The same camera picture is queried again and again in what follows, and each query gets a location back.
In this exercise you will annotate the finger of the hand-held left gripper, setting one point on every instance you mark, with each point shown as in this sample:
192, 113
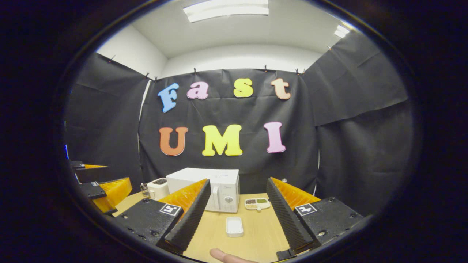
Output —
91, 190
91, 174

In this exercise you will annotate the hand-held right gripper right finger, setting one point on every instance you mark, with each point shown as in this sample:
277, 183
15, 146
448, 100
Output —
289, 223

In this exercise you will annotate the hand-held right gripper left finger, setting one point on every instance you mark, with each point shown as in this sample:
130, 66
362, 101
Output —
190, 219

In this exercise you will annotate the white microwave oven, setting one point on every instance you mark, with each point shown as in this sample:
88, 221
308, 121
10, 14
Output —
223, 186

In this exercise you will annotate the white divided grain dish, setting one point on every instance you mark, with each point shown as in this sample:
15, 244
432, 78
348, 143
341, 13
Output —
257, 204

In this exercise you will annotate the white rectangular tray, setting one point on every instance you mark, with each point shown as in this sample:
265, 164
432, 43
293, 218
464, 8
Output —
234, 226

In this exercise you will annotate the white toaster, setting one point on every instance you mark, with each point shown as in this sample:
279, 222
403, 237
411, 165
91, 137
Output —
157, 188

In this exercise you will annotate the small ceiling light panel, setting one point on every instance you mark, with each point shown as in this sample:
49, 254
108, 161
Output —
342, 31

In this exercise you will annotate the long ceiling light panel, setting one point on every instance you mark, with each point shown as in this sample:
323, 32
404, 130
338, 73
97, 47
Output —
226, 10

